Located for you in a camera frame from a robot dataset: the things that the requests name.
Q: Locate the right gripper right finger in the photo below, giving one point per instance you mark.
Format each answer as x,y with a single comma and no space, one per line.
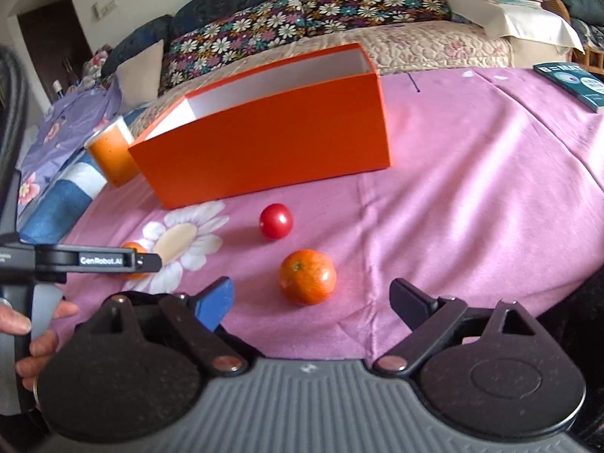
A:
432,322

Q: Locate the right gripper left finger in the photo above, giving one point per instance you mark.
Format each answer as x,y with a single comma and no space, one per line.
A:
195,319

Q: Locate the small orange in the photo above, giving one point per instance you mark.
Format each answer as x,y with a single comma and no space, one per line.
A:
140,250

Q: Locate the large orange mandarin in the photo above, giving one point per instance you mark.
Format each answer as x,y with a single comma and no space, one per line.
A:
307,277

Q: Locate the red cherry tomato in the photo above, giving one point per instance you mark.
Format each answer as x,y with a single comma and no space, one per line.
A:
276,221

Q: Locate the blue white striped blanket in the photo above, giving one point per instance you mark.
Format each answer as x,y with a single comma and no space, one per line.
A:
56,211

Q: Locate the pink floral bedsheet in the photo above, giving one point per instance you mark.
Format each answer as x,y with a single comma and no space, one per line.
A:
495,193

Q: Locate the orange cup white rim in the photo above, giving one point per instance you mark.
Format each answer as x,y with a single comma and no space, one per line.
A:
109,147

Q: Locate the purple floral cloth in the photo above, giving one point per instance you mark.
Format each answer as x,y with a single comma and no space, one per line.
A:
67,125

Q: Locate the cream cushion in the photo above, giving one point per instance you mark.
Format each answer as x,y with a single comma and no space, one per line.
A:
139,78

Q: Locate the orange cardboard box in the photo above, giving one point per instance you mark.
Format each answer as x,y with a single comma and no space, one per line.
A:
311,117

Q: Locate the beige quilted bedspread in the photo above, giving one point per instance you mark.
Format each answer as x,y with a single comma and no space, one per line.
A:
404,47

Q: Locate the teal book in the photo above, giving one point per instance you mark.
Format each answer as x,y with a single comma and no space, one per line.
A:
576,81

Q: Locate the left floral pillow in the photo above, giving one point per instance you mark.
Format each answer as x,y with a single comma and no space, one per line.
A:
245,33

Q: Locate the floral pillow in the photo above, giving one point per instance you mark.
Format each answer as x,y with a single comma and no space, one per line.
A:
331,16
245,33

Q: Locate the white cloth covered side table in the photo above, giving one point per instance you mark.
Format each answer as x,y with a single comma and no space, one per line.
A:
536,35

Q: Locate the right floral pillow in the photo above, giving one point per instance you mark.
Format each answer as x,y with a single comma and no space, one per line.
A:
331,16

